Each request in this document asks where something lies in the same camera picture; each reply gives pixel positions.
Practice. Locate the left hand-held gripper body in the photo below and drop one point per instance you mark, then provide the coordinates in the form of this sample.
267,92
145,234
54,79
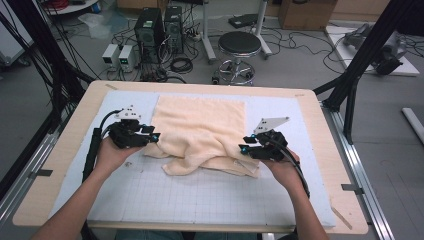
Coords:
126,136

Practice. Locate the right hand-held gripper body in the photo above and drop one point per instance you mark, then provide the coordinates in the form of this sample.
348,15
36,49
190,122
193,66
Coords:
270,150

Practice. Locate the cream towel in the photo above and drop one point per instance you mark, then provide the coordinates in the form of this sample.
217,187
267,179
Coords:
200,130

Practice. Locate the person's left hand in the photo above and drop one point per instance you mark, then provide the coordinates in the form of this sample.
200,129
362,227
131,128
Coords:
111,158

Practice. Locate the person's right hand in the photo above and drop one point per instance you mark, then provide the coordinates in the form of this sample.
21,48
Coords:
286,171

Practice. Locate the white gridded mat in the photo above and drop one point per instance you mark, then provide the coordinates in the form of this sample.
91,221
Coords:
200,200

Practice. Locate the white power supply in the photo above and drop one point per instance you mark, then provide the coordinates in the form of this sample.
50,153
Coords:
110,55
126,58

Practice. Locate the black round stool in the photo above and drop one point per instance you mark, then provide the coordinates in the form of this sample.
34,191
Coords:
239,43

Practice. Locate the thin wooden strip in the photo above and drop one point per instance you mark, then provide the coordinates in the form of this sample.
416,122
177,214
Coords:
341,218

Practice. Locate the large black computer tower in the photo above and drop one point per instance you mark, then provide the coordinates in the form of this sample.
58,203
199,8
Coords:
148,30

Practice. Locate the slim black computer tower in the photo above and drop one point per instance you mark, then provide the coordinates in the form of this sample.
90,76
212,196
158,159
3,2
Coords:
174,28

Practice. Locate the white stand leg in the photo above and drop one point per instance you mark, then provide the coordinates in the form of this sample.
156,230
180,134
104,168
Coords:
260,26
207,33

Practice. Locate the clear plastic bag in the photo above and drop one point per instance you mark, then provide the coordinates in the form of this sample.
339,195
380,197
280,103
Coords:
100,25

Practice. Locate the flat black device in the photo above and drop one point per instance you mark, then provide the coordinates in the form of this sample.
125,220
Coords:
243,20

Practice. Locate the white floor board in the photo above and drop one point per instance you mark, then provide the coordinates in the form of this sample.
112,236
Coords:
343,50

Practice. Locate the cardboard box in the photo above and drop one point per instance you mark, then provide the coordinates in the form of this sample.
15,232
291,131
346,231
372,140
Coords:
306,15

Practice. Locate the round white table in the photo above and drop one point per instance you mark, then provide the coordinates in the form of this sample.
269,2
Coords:
73,8

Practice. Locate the white tube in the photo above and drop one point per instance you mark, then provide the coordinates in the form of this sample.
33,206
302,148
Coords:
413,121

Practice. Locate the grey machine part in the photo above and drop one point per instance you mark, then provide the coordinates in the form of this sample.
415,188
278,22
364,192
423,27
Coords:
390,50

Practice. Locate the aluminium rail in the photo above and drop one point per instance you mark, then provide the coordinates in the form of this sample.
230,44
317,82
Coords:
20,190
373,206

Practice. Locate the black metal frame post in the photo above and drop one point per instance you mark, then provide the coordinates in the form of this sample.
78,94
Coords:
43,43
366,50

